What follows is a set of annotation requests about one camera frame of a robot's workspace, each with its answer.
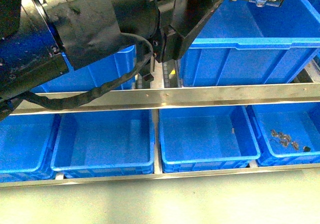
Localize lower blue bin centre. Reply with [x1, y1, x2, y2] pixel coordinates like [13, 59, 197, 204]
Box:
[159, 106, 261, 173]

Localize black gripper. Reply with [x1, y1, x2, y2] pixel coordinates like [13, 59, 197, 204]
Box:
[150, 0, 224, 62]

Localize steel rack centre divider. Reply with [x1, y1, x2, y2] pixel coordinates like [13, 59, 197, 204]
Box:
[150, 61, 165, 89]

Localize steel rack front rail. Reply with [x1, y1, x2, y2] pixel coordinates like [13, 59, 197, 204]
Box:
[9, 82, 320, 116]

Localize lower blue bin with parts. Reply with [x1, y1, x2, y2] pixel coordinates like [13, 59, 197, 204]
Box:
[246, 102, 320, 166]

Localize black sleeved cable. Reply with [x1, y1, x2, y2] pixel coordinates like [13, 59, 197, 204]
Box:
[9, 33, 155, 111]

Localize blue empty target bin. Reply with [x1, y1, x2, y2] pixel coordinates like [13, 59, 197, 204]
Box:
[179, 0, 320, 87]

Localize lower blue bin far left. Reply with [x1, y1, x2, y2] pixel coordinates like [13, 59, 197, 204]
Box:
[0, 114, 61, 183]

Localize small dark metal parts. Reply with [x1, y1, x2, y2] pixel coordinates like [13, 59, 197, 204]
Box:
[270, 129, 300, 151]

